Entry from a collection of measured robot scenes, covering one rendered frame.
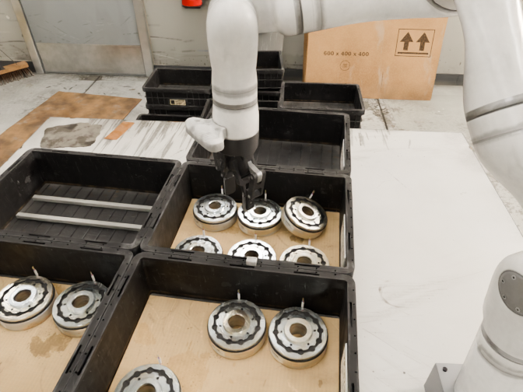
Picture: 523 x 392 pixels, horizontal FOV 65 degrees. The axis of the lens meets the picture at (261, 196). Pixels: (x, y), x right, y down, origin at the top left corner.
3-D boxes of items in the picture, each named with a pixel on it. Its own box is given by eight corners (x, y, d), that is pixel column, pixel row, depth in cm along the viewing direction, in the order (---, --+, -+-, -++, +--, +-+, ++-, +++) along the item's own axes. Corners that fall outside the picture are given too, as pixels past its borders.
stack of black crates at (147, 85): (222, 118, 277) (219, 69, 256) (215, 141, 254) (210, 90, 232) (163, 116, 280) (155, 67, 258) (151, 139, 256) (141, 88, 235)
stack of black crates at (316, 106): (347, 156, 242) (359, 83, 213) (352, 187, 218) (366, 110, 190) (279, 153, 244) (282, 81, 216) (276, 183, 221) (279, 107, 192)
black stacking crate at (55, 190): (187, 198, 107) (183, 162, 100) (147, 290, 84) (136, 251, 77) (46, 185, 111) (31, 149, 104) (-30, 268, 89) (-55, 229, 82)
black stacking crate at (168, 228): (344, 213, 102) (350, 176, 95) (345, 314, 80) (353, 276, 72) (189, 198, 107) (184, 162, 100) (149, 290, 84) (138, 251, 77)
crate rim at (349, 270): (350, 182, 96) (351, 174, 95) (353, 283, 73) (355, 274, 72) (184, 168, 101) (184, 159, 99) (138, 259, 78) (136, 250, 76)
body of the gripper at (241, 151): (269, 128, 67) (268, 175, 73) (240, 108, 72) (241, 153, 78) (230, 142, 63) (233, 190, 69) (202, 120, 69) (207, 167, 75)
